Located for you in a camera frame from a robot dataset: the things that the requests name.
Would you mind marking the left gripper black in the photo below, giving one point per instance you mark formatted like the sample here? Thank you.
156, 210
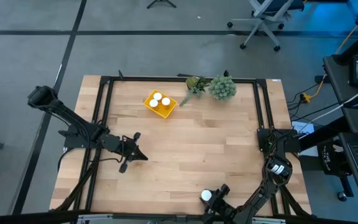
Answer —
126, 149

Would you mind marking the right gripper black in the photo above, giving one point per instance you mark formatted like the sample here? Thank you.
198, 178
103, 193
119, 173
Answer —
218, 203

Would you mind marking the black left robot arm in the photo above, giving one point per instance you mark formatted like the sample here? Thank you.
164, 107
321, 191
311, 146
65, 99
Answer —
70, 119

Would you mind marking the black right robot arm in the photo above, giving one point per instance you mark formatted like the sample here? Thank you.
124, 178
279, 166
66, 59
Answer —
277, 169

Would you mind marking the yellow plastic basket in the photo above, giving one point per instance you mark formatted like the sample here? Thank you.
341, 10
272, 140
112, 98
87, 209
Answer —
166, 113

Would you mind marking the grey metal crossbar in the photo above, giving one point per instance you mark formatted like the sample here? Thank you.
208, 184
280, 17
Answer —
104, 218

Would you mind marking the trailing succulent plant black pot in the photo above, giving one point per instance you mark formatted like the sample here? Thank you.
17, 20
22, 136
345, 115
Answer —
194, 84

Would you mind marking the round green plant patterned pot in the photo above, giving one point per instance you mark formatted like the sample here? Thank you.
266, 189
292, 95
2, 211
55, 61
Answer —
222, 88

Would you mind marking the black backpack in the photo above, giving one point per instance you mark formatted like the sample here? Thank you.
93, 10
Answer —
328, 160

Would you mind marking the black caster foot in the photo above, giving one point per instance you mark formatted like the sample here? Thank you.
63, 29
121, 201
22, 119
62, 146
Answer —
341, 196

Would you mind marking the yellow power plug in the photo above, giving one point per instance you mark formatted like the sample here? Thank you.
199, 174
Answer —
305, 98

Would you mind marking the black side desk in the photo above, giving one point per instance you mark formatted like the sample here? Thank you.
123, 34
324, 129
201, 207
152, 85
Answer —
337, 81

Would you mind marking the grey office chair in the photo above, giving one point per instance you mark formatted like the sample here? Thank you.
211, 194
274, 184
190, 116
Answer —
266, 9

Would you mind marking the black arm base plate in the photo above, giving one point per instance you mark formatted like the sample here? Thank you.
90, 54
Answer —
73, 143
292, 146

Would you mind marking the black aluminium table frame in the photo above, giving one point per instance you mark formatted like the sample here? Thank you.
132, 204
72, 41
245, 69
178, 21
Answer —
154, 79

